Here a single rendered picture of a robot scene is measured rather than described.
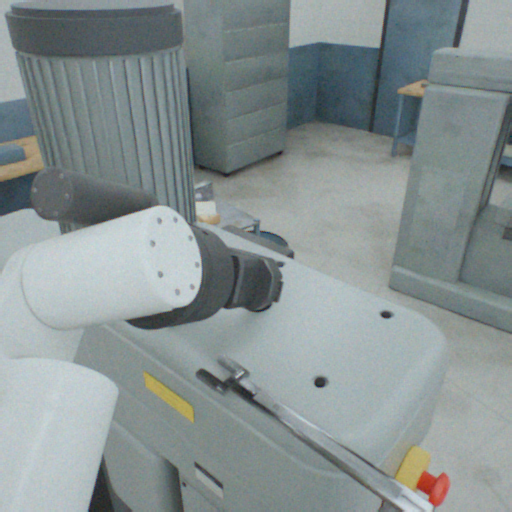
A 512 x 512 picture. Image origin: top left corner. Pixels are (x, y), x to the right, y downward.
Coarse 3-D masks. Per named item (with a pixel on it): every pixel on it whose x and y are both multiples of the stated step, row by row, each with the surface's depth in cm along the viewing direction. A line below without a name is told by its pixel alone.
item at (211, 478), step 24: (120, 408) 73; (144, 408) 67; (144, 432) 71; (168, 432) 65; (168, 456) 68; (192, 456) 63; (192, 480) 66; (216, 480) 61; (240, 504) 59; (264, 504) 55
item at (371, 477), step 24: (216, 384) 47; (240, 384) 47; (264, 408) 45; (288, 408) 45; (288, 432) 43; (312, 432) 43; (336, 456) 40; (360, 456) 41; (360, 480) 39; (384, 480) 39; (408, 504) 37; (432, 504) 37
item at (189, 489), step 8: (184, 480) 74; (184, 488) 75; (192, 488) 73; (200, 488) 71; (184, 496) 76; (192, 496) 74; (200, 496) 72; (208, 496) 71; (184, 504) 78; (192, 504) 76; (200, 504) 73; (208, 504) 71; (216, 504) 70
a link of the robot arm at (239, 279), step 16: (192, 224) 41; (208, 240) 39; (224, 256) 40; (240, 256) 44; (256, 256) 47; (224, 272) 40; (240, 272) 43; (256, 272) 46; (272, 272) 46; (224, 288) 40; (240, 288) 44; (256, 288) 47; (272, 288) 46; (208, 304) 39; (224, 304) 44; (240, 304) 45; (256, 304) 47; (192, 320) 40
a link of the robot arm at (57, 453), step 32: (0, 416) 23; (32, 416) 23; (64, 416) 24; (0, 448) 22; (32, 448) 22; (64, 448) 23; (96, 448) 25; (0, 480) 21; (32, 480) 22; (64, 480) 23
